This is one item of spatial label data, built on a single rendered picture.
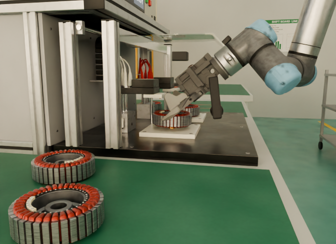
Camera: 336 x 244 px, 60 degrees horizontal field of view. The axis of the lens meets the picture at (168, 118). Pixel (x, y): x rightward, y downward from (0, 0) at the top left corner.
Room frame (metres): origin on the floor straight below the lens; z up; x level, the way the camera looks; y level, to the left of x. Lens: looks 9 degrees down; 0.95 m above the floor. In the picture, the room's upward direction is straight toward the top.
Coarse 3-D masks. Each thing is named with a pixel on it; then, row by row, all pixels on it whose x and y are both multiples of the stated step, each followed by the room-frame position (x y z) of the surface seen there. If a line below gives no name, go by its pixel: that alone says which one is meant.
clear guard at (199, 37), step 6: (144, 36) 1.04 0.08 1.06; (150, 36) 1.04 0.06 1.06; (156, 36) 1.04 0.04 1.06; (162, 36) 1.04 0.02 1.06; (168, 36) 1.04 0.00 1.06; (174, 36) 1.04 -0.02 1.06; (180, 36) 1.04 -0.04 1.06; (186, 36) 1.04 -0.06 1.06; (192, 36) 1.04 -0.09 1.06; (198, 36) 1.04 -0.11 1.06; (204, 36) 1.04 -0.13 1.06; (210, 36) 1.04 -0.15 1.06; (216, 42) 1.19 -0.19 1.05
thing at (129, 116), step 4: (124, 112) 0.83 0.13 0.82; (128, 112) 0.83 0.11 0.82; (132, 112) 0.85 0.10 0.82; (124, 116) 0.81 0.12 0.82; (128, 116) 0.82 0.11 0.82; (132, 116) 0.85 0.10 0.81; (124, 120) 0.81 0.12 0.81; (128, 120) 0.82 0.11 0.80; (132, 120) 0.85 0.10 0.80; (124, 124) 0.81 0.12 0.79; (128, 124) 0.82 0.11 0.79; (132, 124) 0.85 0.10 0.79; (124, 128) 0.81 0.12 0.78; (128, 128) 0.82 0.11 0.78; (132, 128) 0.85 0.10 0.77; (124, 132) 0.81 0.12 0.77
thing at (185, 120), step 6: (156, 114) 0.79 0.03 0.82; (162, 114) 0.78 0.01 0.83; (180, 114) 0.77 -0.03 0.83; (186, 114) 0.79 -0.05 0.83; (156, 120) 0.78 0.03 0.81; (168, 120) 0.76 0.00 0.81; (174, 120) 0.76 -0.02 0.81; (180, 120) 0.77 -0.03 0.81; (186, 120) 0.78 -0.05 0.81; (162, 126) 0.77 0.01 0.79; (168, 126) 0.76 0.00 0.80; (174, 126) 0.76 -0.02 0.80; (180, 126) 0.77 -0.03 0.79
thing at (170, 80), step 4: (160, 80) 1.04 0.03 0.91; (164, 80) 1.04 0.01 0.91; (168, 80) 1.03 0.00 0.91; (172, 80) 1.07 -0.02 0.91; (160, 84) 1.04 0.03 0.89; (164, 84) 1.03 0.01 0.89; (168, 84) 1.03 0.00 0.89; (172, 84) 1.07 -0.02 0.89; (164, 88) 1.04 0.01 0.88; (168, 88) 1.03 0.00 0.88; (172, 88) 1.04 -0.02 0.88; (176, 88) 1.04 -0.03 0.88; (144, 100) 1.06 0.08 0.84; (148, 100) 1.10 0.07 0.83
